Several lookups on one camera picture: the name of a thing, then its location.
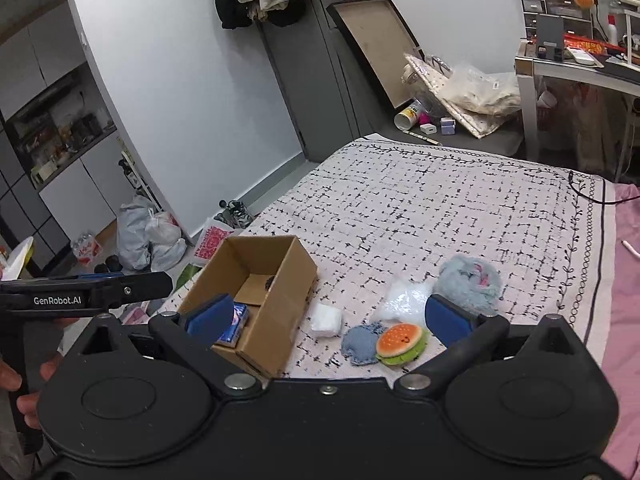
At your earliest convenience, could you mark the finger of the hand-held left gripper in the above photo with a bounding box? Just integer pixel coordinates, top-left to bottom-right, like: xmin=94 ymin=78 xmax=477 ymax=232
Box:
xmin=92 ymin=271 xmax=173 ymax=311

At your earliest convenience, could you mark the white and grey wardrobe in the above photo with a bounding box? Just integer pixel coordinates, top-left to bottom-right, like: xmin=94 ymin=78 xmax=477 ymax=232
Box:
xmin=0 ymin=0 xmax=166 ymax=281

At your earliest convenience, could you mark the hamburger plush toy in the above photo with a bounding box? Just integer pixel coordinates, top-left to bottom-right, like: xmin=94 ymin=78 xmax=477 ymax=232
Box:
xmin=375 ymin=323 xmax=428 ymax=366

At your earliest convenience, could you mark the grey drawer organizer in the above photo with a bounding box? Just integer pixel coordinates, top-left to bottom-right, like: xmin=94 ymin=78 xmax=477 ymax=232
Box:
xmin=518 ymin=0 xmax=593 ymax=28

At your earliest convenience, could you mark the row of small shelf items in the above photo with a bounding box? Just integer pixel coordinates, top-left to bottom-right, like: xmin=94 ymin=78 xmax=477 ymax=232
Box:
xmin=17 ymin=110 xmax=108 ymax=183

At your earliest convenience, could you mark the grey door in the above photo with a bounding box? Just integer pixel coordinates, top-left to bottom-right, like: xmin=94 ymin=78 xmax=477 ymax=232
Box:
xmin=260 ymin=0 xmax=373 ymax=163

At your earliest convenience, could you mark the person's left hand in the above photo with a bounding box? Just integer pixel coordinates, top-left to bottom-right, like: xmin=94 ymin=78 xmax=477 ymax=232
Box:
xmin=0 ymin=355 xmax=65 ymax=430

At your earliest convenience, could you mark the large black framed board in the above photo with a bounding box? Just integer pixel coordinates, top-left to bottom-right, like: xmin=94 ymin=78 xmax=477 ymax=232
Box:
xmin=326 ymin=0 xmax=426 ymax=111

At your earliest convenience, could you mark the black tripod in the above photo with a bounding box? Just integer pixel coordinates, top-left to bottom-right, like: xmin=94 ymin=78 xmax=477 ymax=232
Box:
xmin=117 ymin=159 xmax=156 ymax=211

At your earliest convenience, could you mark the black cable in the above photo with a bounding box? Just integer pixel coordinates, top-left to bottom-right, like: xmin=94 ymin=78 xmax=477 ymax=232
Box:
xmin=567 ymin=170 xmax=640 ymax=206

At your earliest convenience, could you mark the brown cardboard box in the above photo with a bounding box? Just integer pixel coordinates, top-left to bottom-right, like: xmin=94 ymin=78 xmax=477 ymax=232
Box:
xmin=177 ymin=234 xmax=319 ymax=381

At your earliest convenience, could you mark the pack of water bottles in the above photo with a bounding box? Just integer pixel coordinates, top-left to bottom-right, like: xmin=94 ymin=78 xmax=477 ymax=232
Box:
xmin=71 ymin=232 xmax=104 ymax=267

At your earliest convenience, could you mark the wooden stick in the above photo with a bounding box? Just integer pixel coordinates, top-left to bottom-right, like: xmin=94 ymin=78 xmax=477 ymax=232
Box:
xmin=402 ymin=129 xmax=443 ymax=147

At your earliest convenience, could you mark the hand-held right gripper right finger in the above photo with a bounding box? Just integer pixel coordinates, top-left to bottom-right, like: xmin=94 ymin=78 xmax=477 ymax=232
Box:
xmin=393 ymin=293 xmax=602 ymax=397

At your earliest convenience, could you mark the pink bed sheet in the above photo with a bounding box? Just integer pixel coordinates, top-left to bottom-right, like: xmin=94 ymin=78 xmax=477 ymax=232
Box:
xmin=597 ymin=182 xmax=640 ymax=480

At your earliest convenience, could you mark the plastic bag of cream clothing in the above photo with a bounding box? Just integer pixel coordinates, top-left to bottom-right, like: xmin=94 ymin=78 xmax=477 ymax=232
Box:
xmin=440 ymin=62 xmax=523 ymax=116

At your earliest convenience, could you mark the grey desktop stand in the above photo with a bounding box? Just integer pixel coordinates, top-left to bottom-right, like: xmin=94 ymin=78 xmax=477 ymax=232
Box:
xmin=535 ymin=14 xmax=568 ymax=61

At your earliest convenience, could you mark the white and yellow can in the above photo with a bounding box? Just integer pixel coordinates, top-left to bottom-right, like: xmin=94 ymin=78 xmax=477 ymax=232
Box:
xmin=394 ymin=100 xmax=426 ymax=131

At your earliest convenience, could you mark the black and white printed blanket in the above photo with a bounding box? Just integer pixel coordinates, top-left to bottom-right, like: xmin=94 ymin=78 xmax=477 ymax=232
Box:
xmin=172 ymin=132 xmax=621 ymax=386

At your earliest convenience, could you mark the pair of grey sneakers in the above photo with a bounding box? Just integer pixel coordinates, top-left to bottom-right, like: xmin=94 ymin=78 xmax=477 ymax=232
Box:
xmin=215 ymin=200 xmax=256 ymax=230

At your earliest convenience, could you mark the grey plastic trash bag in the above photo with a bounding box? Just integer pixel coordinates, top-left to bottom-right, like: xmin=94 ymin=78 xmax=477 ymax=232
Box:
xmin=116 ymin=195 xmax=161 ymax=271

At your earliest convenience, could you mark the long red box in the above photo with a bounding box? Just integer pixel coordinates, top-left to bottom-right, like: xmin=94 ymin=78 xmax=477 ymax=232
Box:
xmin=564 ymin=34 xmax=626 ymax=56

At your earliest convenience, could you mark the floral fabric bag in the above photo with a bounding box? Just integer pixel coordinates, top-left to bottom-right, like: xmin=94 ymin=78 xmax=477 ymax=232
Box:
xmin=404 ymin=52 xmax=523 ymax=140

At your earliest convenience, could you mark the white desk shelf riser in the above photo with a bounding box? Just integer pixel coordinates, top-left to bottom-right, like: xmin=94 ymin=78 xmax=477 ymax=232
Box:
xmin=595 ymin=0 xmax=640 ymax=51

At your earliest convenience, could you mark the grey pink plush toy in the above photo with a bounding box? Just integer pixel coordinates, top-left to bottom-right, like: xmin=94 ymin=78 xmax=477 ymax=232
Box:
xmin=432 ymin=254 xmax=503 ymax=317

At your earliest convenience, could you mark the red patterned bag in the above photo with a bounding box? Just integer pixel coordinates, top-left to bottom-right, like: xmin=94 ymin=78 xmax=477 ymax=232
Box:
xmin=191 ymin=217 xmax=238 ymax=268

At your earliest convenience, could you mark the white desk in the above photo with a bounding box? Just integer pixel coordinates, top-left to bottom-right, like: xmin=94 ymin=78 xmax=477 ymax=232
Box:
xmin=515 ymin=40 xmax=640 ymax=171

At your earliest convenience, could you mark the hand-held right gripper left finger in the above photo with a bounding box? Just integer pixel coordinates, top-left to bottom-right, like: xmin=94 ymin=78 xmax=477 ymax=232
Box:
xmin=65 ymin=295 xmax=264 ymax=397

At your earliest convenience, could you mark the small blue box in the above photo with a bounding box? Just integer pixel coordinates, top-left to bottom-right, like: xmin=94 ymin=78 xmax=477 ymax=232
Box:
xmin=216 ymin=302 xmax=251 ymax=348

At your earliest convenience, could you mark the white plastic trash bag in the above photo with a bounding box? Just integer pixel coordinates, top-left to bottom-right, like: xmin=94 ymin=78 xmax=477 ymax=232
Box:
xmin=145 ymin=211 xmax=188 ymax=272

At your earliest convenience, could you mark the clear plastic bag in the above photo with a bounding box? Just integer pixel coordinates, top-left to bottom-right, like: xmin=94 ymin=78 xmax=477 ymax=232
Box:
xmin=372 ymin=277 xmax=436 ymax=323

